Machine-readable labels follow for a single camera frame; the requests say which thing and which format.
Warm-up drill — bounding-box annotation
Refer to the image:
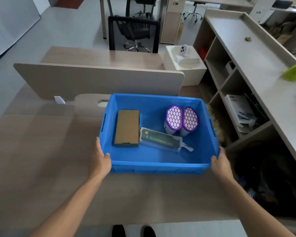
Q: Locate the person's left hand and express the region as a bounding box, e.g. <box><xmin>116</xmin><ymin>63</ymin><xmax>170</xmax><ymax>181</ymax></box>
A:
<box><xmin>89</xmin><ymin>137</ymin><xmax>112</xmax><ymax>180</ymax></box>

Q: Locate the person's right hand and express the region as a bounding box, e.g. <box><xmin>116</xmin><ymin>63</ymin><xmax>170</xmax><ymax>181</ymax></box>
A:
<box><xmin>210</xmin><ymin>147</ymin><xmax>235</xmax><ymax>183</ymax></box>

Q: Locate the blue plastic bin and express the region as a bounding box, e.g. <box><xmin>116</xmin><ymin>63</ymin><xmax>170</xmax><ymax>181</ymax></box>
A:
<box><xmin>99</xmin><ymin>93</ymin><xmax>220</xmax><ymax>175</ymax></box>

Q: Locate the person's right forearm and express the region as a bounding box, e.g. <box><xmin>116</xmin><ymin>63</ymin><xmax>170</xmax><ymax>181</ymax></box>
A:
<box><xmin>218</xmin><ymin>178</ymin><xmax>296</xmax><ymax>237</ymax></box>

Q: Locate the person's left forearm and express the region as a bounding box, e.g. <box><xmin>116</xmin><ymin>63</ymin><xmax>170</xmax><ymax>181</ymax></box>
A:
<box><xmin>28</xmin><ymin>173</ymin><xmax>106</xmax><ymax>237</ymax></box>

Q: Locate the brown cardboard box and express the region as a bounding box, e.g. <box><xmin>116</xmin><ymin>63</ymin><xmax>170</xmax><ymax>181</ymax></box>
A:
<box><xmin>113</xmin><ymin>110</ymin><xmax>141</xmax><ymax>147</ymax></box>

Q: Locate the straw broom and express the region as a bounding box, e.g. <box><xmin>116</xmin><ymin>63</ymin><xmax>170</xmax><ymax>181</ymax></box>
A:
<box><xmin>205</xmin><ymin>103</ymin><xmax>226</xmax><ymax>148</ymax></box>

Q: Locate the purple honeycomb filter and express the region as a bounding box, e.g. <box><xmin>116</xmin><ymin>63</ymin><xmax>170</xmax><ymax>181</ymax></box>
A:
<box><xmin>179</xmin><ymin>107</ymin><xmax>199</xmax><ymax>137</ymax></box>
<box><xmin>164</xmin><ymin>105</ymin><xmax>183</xmax><ymax>136</ymax></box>

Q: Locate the clear packaged green roller brush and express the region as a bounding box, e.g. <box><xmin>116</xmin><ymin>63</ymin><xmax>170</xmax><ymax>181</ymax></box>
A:
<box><xmin>139</xmin><ymin>127</ymin><xmax>194</xmax><ymax>154</ymax></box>

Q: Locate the white printed box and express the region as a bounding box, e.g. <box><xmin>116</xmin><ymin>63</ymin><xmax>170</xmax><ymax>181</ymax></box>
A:
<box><xmin>224</xmin><ymin>94</ymin><xmax>259</xmax><ymax>133</ymax></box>

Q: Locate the black backpack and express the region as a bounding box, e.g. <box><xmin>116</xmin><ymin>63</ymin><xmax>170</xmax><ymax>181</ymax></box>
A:
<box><xmin>233</xmin><ymin>141</ymin><xmax>296</xmax><ymax>220</ymax></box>

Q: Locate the person's left shoe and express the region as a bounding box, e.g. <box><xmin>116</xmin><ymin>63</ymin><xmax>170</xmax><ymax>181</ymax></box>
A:
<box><xmin>112</xmin><ymin>225</ymin><xmax>126</xmax><ymax>237</ymax></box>

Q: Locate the person's shoe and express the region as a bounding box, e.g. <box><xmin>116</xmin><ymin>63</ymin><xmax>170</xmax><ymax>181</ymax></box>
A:
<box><xmin>141</xmin><ymin>226</ymin><xmax>156</xmax><ymax>237</ymax></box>
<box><xmin>112</xmin><ymin>225</ymin><xmax>126</xmax><ymax>237</ymax></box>

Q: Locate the beige desk divider panel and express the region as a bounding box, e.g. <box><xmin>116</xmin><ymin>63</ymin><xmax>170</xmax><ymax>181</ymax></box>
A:
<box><xmin>13</xmin><ymin>63</ymin><xmax>185</xmax><ymax>101</ymax></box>

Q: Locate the person's right shoe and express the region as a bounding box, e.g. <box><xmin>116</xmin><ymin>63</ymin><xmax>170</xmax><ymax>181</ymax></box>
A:
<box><xmin>141</xmin><ymin>226</ymin><xmax>156</xmax><ymax>237</ymax></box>

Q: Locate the beige shelving unit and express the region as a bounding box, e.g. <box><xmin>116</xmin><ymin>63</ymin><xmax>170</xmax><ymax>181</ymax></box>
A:
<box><xmin>192</xmin><ymin>9</ymin><xmax>296</xmax><ymax>176</ymax></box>

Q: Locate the white open cardboard box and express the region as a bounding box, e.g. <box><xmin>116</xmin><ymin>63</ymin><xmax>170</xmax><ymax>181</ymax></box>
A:
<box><xmin>163</xmin><ymin>45</ymin><xmax>208</xmax><ymax>86</ymax></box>

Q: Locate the black mesh office chair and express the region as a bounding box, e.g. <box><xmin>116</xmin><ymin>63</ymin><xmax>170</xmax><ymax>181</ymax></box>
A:
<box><xmin>108</xmin><ymin>15</ymin><xmax>160</xmax><ymax>53</ymax></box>

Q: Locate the chrome chair base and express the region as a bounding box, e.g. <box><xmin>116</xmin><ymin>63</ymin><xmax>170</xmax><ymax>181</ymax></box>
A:
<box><xmin>182</xmin><ymin>2</ymin><xmax>203</xmax><ymax>23</ymax></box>

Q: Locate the beige pedestal cabinet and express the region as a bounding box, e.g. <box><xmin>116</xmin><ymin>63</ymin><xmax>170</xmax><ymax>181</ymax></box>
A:
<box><xmin>160</xmin><ymin>0</ymin><xmax>186</xmax><ymax>45</ymax></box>

